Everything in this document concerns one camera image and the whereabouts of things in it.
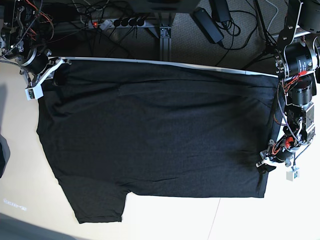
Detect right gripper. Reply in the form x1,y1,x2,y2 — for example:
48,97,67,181
21,48,72,88

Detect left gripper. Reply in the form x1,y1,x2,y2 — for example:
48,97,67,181
256,139,298,174

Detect dark grey T-shirt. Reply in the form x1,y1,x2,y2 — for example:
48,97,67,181
37,60,280,224

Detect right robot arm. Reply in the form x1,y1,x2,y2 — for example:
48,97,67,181
0,0,66,89

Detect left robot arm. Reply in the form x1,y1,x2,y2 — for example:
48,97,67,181
256,0,320,180

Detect grey power strip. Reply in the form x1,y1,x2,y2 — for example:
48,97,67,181
84,17,148,31

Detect black object at left edge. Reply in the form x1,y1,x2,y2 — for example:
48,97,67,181
0,135,11,177

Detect black tripod stand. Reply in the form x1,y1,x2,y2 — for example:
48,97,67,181
242,0,279,70

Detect black power adapter brick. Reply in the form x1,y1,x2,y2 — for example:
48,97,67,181
191,7,224,44

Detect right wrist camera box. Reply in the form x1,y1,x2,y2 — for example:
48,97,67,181
25,85,44,101

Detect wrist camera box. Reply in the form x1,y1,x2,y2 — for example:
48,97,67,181
25,85,44,101
286,168,300,182

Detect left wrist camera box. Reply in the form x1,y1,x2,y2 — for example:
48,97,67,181
286,168,300,182

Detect aluminium frame post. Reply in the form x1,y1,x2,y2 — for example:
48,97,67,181
146,12,176,62

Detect grey cable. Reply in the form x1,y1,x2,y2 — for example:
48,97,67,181
259,0,288,38

